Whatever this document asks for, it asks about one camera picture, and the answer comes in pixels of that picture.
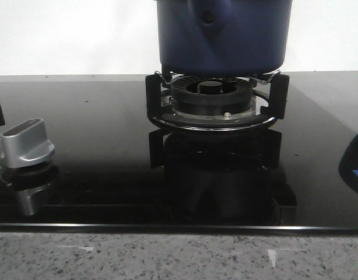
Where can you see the blue cooking pot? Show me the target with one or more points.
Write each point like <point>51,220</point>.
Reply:
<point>223,38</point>

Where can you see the black pot support grate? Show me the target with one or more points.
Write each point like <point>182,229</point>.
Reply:
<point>267,107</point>

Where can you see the black gas burner head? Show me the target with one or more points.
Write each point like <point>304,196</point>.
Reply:
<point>214,97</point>

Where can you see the black glass cooktop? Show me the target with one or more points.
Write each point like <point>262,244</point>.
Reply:
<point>114,171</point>

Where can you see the silver stove knob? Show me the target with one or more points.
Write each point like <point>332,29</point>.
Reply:
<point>26,144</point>

